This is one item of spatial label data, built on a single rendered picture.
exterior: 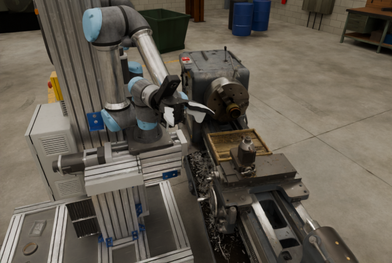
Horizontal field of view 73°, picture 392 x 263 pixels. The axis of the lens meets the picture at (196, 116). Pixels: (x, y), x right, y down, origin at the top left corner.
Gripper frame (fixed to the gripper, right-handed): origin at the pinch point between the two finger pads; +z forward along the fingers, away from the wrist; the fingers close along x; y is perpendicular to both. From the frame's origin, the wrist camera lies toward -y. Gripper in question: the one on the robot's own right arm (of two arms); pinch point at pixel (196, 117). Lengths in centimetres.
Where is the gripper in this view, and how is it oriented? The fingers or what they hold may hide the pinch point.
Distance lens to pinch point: 73.8
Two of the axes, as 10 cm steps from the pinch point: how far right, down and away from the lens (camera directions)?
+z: 6.3, 4.0, -6.7
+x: -7.7, 2.0, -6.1
